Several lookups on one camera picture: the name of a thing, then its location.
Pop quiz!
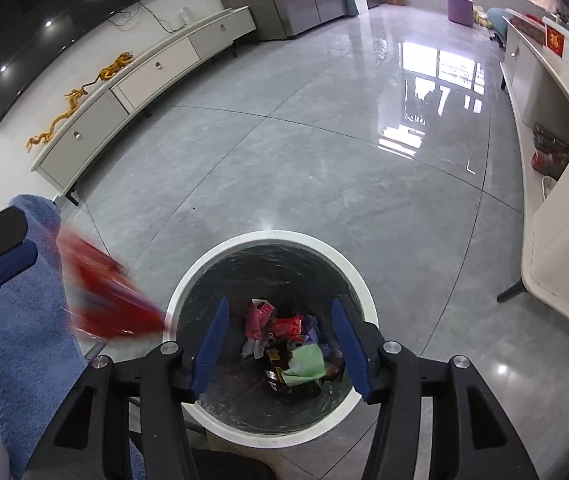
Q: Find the pink barcode packet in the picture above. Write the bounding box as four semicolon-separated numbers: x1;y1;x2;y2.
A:
244;299;275;341

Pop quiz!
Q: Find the red snack wrapper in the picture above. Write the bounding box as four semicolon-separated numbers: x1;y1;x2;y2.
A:
58;230;165;340

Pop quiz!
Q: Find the green paper trash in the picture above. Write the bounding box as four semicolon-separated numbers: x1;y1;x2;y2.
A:
282;344;326;387

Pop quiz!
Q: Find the white round trash bin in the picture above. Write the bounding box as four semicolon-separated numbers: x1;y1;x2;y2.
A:
165;230;379;448

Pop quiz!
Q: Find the blue fluffy bed blanket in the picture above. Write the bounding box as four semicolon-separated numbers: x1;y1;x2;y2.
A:
0;195;91;479

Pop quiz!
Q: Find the white tv cabinet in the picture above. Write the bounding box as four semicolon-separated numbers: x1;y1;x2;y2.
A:
30;6;256;197

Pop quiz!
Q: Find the golden dragon figurine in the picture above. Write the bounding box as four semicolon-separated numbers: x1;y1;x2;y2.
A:
25;87;88;153

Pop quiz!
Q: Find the golden tiger figurine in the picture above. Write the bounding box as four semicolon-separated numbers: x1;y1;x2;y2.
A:
97;51;135;81

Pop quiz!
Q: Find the white coffee table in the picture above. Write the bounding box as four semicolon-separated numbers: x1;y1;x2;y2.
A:
497;11;569;320

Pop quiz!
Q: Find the purple square stool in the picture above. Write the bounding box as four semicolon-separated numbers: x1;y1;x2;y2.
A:
446;0;475;27

